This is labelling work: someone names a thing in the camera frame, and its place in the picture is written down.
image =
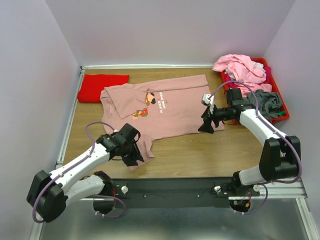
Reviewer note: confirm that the dusty pink graphic t-shirt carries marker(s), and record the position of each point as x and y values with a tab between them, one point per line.
157	109

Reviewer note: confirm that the green t-shirt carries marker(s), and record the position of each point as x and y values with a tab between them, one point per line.
281	113

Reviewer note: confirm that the magenta t-shirt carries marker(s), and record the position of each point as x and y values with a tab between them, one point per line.
267	70

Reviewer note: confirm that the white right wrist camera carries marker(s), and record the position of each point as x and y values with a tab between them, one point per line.
208	100

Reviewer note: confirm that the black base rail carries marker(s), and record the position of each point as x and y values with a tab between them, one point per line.
177	192

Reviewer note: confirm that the light pink t-shirt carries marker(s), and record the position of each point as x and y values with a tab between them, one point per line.
222	63

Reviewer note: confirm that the white printed t-shirt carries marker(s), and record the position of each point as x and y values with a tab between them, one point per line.
244	73

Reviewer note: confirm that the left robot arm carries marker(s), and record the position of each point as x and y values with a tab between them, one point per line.
50	193

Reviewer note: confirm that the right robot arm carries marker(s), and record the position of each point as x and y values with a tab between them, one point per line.
280	160

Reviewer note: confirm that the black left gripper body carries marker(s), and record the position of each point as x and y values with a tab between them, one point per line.
131	153

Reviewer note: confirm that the folded red t-shirt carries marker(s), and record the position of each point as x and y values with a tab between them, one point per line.
93	84

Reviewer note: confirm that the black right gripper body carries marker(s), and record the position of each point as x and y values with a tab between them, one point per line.
219	114

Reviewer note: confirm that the grey t-shirt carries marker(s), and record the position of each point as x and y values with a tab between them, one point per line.
269	103

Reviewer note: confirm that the red plastic bin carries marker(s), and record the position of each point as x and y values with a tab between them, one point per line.
274	88

